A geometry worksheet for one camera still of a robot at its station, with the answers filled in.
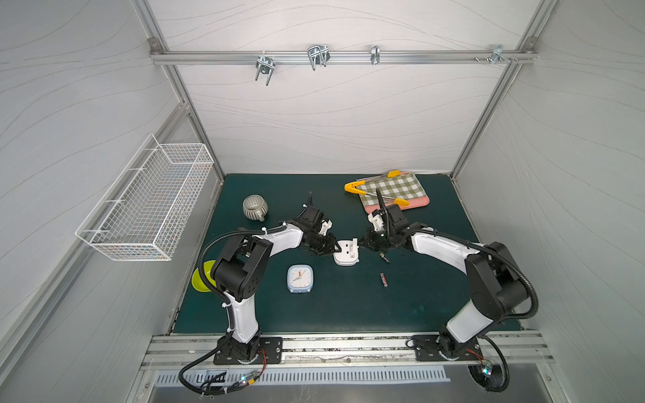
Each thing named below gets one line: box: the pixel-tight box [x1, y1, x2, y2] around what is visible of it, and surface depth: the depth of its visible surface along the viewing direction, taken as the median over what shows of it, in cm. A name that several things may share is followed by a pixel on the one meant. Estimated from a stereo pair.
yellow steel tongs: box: [344, 170, 411, 207], surface depth 117 cm
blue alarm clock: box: [286, 263, 315, 294], surface depth 87 cm
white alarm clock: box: [333, 238, 361, 267], surface depth 92 cm
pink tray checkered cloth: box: [356, 172, 431, 214], surface depth 117 cm
